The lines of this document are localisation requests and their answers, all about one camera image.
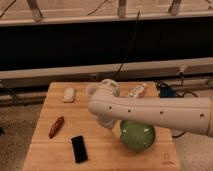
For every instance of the black rectangular eraser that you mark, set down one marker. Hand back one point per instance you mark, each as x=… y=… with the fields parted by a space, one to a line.
x=79 y=149

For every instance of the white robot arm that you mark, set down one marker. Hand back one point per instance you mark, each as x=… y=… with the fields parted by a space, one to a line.
x=194 y=115

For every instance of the green ceramic bowl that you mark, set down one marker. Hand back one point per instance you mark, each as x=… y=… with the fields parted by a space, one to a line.
x=137 y=136

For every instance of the small white plastic bottle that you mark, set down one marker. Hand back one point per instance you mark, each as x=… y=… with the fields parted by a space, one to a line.
x=138 y=91

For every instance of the reddish brown pen case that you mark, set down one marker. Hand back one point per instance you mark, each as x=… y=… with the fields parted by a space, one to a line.
x=55 y=127

